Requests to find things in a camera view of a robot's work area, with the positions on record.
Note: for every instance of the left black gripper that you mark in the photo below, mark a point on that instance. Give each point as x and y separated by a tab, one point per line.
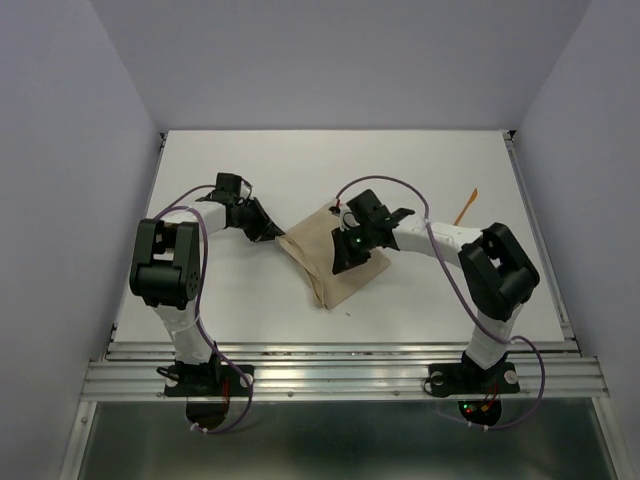
264	229

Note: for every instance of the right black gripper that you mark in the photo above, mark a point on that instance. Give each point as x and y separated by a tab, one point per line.
342	258

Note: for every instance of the beige cloth napkin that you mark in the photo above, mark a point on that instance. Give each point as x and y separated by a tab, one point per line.
309	243

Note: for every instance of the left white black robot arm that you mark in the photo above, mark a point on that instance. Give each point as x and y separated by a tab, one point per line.
168	272

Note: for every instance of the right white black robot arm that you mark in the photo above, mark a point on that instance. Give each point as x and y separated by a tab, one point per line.
500	278

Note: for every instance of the aluminium mounting rail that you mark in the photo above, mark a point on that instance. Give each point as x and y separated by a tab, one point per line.
315	372

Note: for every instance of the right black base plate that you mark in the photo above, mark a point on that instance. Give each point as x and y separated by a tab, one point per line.
447	379

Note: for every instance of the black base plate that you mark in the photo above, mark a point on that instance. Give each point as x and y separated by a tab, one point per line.
230	384
447	379

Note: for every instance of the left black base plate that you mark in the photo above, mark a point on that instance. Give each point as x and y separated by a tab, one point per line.
230	384

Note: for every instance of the left aluminium frame post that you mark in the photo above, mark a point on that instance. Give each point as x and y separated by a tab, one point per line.
78	440

